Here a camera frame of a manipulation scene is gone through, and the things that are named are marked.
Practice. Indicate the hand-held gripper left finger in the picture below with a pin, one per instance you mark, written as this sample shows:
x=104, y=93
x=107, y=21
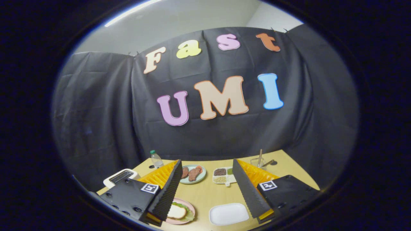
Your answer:
x=128, y=195

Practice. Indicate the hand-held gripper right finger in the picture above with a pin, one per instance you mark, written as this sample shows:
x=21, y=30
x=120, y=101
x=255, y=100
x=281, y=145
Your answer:
x=250, y=192

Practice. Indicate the plain bread slice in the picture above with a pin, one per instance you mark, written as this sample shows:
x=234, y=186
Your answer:
x=176, y=211

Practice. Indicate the green lettuce leaf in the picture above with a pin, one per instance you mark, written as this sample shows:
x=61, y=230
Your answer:
x=189, y=215

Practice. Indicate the cream toaster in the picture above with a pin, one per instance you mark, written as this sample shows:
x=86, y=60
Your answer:
x=110, y=182

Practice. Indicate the white divided dish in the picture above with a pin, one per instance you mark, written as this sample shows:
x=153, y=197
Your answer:
x=228, y=179

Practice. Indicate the metal utensil holder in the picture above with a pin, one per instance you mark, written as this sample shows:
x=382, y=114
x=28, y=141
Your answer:
x=255, y=162

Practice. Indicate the white rectangular plate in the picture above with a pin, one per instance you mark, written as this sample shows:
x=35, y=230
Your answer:
x=228, y=214

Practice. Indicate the yellow soybeans portion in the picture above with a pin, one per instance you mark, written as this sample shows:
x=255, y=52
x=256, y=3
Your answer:
x=220, y=179

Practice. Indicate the wide wooden utensil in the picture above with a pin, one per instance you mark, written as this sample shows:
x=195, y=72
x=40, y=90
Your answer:
x=269, y=162

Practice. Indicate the dark beans portion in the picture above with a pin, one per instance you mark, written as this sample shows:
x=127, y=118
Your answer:
x=220, y=172

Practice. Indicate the thin wooden utensil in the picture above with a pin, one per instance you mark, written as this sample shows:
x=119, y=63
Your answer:
x=260, y=157

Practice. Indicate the clear plastic water bottle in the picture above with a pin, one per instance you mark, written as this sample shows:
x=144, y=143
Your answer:
x=157, y=160

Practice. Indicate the pale green plate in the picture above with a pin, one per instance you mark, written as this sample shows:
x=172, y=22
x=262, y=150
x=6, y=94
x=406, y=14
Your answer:
x=202, y=178

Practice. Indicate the red tomato slice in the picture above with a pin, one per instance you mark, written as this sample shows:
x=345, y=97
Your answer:
x=199, y=169

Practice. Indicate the brown meat patty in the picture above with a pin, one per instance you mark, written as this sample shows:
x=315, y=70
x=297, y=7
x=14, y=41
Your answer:
x=185, y=172
x=194, y=175

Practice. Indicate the black backdrop cloth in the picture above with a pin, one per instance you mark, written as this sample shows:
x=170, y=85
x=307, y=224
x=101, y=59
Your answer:
x=224, y=138

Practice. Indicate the pink round plate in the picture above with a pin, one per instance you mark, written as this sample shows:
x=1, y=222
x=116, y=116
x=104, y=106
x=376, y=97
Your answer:
x=191, y=205

